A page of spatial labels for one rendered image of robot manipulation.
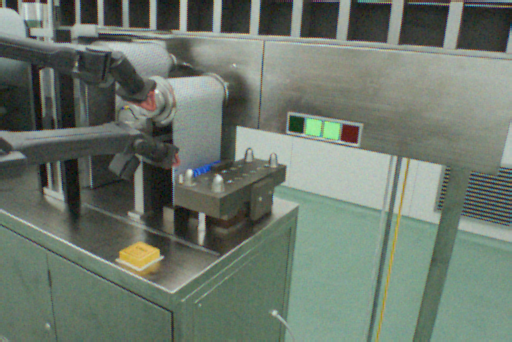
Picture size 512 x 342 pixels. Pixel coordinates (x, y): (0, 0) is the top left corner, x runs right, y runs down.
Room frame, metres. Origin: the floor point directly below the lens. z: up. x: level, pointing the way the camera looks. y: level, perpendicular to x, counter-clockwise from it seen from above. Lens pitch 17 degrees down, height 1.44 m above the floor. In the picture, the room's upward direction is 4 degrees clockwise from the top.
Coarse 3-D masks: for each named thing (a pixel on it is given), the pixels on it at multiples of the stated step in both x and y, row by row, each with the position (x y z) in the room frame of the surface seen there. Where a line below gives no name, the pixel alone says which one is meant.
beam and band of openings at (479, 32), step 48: (96, 0) 1.91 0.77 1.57; (144, 0) 1.76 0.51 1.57; (192, 0) 1.58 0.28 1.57; (240, 0) 1.53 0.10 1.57; (288, 0) 1.44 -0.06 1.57; (336, 0) 1.35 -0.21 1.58; (384, 0) 1.25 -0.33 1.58; (432, 0) 1.15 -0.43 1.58; (480, 0) 1.09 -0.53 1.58; (384, 48) 1.20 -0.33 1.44; (432, 48) 1.14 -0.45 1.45; (480, 48) 1.14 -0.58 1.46
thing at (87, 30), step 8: (88, 24) 1.28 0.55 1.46; (80, 32) 1.30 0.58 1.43; (88, 32) 1.28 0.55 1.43; (96, 32) 1.27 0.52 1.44; (104, 32) 1.30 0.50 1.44; (128, 32) 1.40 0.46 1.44; (136, 32) 1.43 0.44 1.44; (144, 32) 1.46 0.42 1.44; (152, 32) 1.49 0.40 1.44; (160, 32) 1.52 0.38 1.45; (168, 32) 1.56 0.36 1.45
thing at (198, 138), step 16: (176, 128) 1.16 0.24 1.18; (192, 128) 1.22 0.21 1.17; (208, 128) 1.29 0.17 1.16; (176, 144) 1.16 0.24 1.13; (192, 144) 1.22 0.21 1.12; (208, 144) 1.30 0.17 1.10; (176, 160) 1.16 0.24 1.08; (192, 160) 1.23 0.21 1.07; (208, 160) 1.30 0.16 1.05; (176, 176) 1.16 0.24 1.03
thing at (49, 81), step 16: (32, 32) 1.26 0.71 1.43; (48, 32) 1.22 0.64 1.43; (64, 32) 1.22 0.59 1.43; (32, 64) 1.27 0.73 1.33; (32, 80) 1.27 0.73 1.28; (48, 80) 1.28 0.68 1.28; (64, 80) 1.21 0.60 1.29; (32, 96) 1.27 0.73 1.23; (48, 96) 1.28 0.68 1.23; (64, 96) 1.21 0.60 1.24; (32, 112) 1.27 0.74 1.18; (48, 112) 1.28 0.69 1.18; (64, 112) 1.21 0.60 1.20; (48, 128) 1.23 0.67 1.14; (64, 128) 1.20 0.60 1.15; (64, 160) 1.20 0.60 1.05; (48, 176) 1.26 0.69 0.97; (64, 176) 1.20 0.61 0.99; (48, 192) 1.25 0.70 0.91; (64, 192) 1.20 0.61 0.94
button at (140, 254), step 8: (128, 248) 0.90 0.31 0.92; (136, 248) 0.91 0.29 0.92; (144, 248) 0.91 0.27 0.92; (152, 248) 0.91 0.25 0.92; (120, 256) 0.88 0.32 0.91; (128, 256) 0.87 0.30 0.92; (136, 256) 0.87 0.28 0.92; (144, 256) 0.87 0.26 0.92; (152, 256) 0.89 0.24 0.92; (136, 264) 0.85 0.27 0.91; (144, 264) 0.86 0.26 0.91
